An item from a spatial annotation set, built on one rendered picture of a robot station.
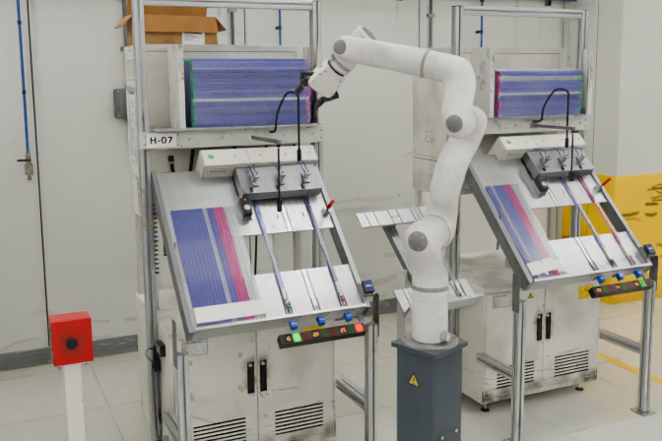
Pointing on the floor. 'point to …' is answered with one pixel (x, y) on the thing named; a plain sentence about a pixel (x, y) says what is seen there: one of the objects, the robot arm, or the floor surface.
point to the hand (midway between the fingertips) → (306, 98)
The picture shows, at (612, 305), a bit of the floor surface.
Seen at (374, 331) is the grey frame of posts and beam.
